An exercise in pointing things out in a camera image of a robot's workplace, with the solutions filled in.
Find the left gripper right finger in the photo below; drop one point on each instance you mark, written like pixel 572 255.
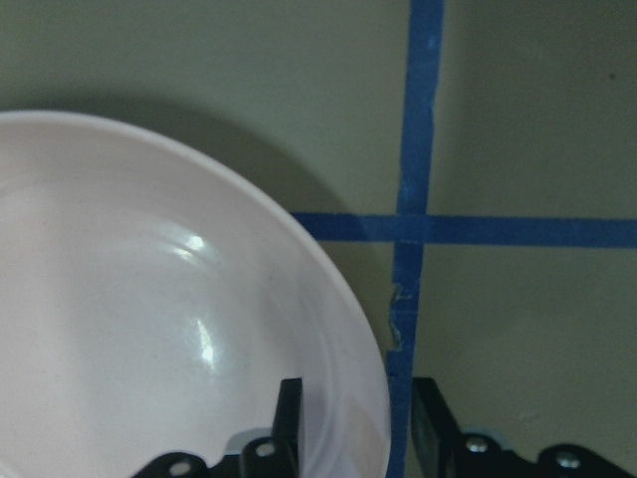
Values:
pixel 435 432

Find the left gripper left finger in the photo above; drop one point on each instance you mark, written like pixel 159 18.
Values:
pixel 288 417

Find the pink plate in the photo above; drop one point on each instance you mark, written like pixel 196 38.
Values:
pixel 153 300

